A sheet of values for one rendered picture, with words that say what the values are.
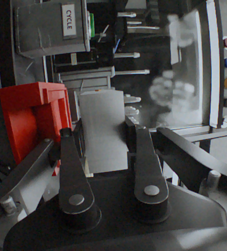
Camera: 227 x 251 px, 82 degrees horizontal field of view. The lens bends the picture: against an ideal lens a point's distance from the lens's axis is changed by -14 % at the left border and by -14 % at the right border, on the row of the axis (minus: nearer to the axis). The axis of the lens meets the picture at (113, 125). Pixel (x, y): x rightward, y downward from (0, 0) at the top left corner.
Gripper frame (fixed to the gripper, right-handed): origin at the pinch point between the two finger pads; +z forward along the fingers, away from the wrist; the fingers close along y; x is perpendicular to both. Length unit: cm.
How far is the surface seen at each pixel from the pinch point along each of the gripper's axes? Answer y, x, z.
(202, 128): 29.9, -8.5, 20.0
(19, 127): -11.8, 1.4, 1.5
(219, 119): 31.6, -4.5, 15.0
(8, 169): -40, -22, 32
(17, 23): -12.1, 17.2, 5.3
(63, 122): -8.4, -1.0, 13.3
